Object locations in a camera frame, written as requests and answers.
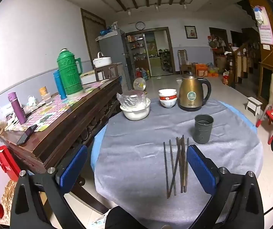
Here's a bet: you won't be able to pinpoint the orange cardboard box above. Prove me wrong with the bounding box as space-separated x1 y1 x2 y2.
196 63 208 77

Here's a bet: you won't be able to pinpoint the brown wooden door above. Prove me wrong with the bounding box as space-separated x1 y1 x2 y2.
80 8 107 62

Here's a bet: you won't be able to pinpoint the purple bottle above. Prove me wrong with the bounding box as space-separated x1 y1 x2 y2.
7 92 27 125

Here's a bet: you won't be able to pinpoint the white red-patterned bowl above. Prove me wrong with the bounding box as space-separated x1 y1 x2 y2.
158 89 177 99
159 97 177 108

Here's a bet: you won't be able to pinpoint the black smartphone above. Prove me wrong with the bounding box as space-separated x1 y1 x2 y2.
16 124 38 145

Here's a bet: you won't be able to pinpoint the small white fan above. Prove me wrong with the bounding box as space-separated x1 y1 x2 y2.
133 77 147 94

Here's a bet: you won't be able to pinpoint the gold electric kettle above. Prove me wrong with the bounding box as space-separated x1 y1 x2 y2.
177 72 211 112

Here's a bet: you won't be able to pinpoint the small white stool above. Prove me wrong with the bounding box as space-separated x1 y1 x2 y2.
245 97 263 116

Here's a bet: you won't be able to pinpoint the wooden stair railing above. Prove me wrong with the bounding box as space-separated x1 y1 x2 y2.
226 36 262 86

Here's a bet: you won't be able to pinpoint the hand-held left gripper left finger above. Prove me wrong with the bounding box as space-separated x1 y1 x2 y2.
10 144 89 229

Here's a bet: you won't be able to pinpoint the grey tablecloth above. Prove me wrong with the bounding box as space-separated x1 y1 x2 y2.
95 98 263 229

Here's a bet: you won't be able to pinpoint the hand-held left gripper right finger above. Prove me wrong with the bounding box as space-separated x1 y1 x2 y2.
186 144 264 229

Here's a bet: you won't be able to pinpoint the bunch of dark chopsticks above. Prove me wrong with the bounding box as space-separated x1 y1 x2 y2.
163 135 190 199

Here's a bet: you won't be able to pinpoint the water jugs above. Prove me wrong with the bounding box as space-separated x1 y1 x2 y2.
136 68 151 81

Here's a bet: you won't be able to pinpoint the grey refrigerator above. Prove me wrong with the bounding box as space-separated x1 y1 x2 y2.
96 29 133 92

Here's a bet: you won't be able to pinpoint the blue thermos flask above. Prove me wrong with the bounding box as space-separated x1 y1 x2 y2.
53 70 67 101

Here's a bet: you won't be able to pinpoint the checkered cloth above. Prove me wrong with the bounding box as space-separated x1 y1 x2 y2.
5 80 114 132

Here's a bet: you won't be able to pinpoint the pink wall calendar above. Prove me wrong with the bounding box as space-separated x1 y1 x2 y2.
253 6 273 46

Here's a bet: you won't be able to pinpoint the red gift bag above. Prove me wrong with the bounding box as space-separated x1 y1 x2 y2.
0 145 21 182

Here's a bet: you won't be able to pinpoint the blue table cover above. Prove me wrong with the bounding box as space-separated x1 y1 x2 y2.
91 100 257 172

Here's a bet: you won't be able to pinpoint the framed wall picture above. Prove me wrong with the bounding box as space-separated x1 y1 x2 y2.
184 25 198 39

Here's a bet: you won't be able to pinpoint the dark wooden chair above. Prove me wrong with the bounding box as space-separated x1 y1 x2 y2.
94 63 119 81

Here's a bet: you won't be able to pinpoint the white chest freezer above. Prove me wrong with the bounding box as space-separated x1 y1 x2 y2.
80 62 122 85

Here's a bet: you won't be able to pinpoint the shelf with bottles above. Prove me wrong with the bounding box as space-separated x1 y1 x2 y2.
126 35 149 69

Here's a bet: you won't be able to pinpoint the white enamel basin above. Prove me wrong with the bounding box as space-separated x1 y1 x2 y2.
120 99 151 121

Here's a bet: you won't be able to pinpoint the green thermos flask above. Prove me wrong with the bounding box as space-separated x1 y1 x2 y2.
57 49 84 101

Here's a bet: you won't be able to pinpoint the brown high-back chair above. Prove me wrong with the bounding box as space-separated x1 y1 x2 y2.
177 49 192 75

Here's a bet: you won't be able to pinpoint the grey metal chopstick holder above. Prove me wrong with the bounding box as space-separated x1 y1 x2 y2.
193 114 214 144

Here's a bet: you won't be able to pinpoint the dark wooden sideboard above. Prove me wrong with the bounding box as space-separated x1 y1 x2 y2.
0 76 124 217

